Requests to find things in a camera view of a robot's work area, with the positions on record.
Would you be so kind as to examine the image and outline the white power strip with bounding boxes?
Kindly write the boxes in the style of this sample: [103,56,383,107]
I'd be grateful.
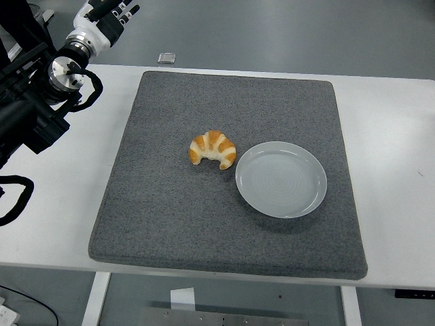
[0,297,20,326]

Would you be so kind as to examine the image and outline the golden croissant bread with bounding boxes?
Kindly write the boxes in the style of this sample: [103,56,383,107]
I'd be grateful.
[188,130,237,170]

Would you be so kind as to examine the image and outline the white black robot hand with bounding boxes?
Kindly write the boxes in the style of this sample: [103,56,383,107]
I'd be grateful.
[72,0,141,52]

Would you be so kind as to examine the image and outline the white table leg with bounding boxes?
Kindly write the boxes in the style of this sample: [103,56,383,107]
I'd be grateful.
[81,272,111,326]
[341,286,363,326]

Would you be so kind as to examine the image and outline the black table control panel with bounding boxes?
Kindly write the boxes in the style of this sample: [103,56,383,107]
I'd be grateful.
[394,289,435,300]

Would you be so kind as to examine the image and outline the grey metal plate with screws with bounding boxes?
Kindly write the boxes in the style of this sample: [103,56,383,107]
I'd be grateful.
[137,307,310,326]

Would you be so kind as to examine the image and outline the thin black floor cable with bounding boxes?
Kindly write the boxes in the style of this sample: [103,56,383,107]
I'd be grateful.
[0,284,59,326]

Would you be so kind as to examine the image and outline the grey felt mat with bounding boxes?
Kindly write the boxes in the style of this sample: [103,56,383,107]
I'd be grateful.
[88,70,369,281]

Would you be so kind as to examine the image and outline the pale grey round plate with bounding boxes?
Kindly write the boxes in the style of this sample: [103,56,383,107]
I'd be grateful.
[234,141,328,219]

